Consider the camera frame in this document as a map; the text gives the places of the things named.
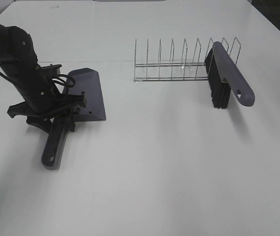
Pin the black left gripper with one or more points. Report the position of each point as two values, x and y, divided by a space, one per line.
62 110

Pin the purple plastic dustpan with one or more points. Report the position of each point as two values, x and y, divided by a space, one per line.
87 85

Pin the purple hand brush black bristles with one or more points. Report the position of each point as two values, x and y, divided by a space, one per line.
225 78

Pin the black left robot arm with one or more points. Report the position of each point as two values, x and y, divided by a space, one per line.
45 90

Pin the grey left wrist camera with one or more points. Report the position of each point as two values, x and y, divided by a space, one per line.
52 70

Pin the chrome wire dish rack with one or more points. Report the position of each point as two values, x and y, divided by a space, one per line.
169 63

